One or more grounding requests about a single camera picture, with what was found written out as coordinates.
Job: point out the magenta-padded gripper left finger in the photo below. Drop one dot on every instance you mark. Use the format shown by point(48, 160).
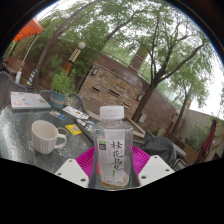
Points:
point(71, 171)

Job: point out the dark-trunked green tree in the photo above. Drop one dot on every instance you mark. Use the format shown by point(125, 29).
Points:
point(146, 96)
point(50, 46)

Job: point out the globe-topped lamp post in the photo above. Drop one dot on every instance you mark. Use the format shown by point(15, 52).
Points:
point(74, 56)

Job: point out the yellow card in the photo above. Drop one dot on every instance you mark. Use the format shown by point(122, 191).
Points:
point(73, 129)

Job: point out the clear plastic drink bottle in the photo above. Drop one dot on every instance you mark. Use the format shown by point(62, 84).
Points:
point(113, 150)

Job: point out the blue yellow striped bollard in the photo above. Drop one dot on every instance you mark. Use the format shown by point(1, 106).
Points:
point(31, 77)

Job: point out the closed maroon patio umbrella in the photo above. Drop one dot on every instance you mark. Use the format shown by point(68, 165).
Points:
point(208, 140)

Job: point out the grey wall box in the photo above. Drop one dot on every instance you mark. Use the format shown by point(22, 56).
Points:
point(142, 118)

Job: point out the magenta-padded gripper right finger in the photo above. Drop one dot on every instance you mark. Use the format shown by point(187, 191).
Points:
point(155, 170)

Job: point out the small colourful sticker card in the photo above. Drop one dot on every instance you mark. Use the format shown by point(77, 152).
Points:
point(58, 115)

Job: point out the silver laptop with stickers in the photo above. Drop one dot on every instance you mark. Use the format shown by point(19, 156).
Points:
point(28, 100)

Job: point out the white printed card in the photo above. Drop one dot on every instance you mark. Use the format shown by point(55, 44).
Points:
point(76, 112)

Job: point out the tape roll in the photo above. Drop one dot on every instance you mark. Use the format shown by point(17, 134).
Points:
point(57, 131)

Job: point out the black wall lantern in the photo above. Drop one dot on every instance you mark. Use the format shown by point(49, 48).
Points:
point(140, 97)
point(95, 71)

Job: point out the orange canopy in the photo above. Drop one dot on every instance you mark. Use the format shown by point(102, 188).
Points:
point(30, 30)

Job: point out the green plant in blue pot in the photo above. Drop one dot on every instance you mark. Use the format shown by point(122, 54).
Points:
point(61, 86)

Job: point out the white ribbed mug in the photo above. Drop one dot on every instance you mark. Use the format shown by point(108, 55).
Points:
point(45, 136)

